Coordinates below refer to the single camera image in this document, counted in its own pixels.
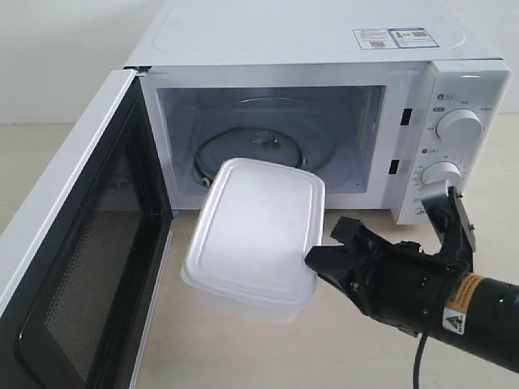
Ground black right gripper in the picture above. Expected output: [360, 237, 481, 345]
[304, 216, 466, 335]

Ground white plastic food container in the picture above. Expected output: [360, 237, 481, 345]
[181, 158, 325, 324]

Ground white microwave door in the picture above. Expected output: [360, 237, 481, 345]
[1, 68, 172, 388]

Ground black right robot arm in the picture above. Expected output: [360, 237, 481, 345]
[307, 217, 518, 371]

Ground white microwave oven body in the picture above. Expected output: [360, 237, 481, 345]
[125, 1, 511, 224]

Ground lower white control knob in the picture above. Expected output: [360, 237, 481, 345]
[420, 161, 462, 187]

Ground white control knob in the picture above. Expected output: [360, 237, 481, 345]
[420, 161, 462, 187]
[435, 109, 483, 146]

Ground glass turntable plate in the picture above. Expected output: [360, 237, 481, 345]
[192, 97, 337, 187]

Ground upper white control knob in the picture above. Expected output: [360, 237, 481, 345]
[435, 109, 483, 146]

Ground white and blue label sticker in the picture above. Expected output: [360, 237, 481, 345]
[353, 28, 440, 50]

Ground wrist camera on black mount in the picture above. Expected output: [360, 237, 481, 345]
[421, 180, 476, 272]

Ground black camera cable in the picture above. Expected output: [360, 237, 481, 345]
[411, 330, 431, 389]

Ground black turntable roller ring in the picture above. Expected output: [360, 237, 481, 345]
[193, 127, 338, 187]

